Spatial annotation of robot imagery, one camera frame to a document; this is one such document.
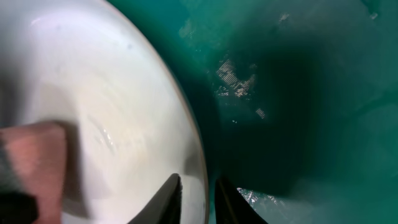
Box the teal plastic serving tray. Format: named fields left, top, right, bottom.
left=113, top=0, right=397, bottom=223

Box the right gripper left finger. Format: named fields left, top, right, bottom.
left=129, top=173, right=182, bottom=224

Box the light blue plate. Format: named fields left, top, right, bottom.
left=1, top=0, right=208, bottom=223

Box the green dish sponge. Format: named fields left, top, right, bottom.
left=1, top=123, right=67, bottom=223

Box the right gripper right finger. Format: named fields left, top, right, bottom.
left=215, top=177, right=267, bottom=224

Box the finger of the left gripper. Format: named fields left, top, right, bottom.
left=1, top=192, right=39, bottom=224

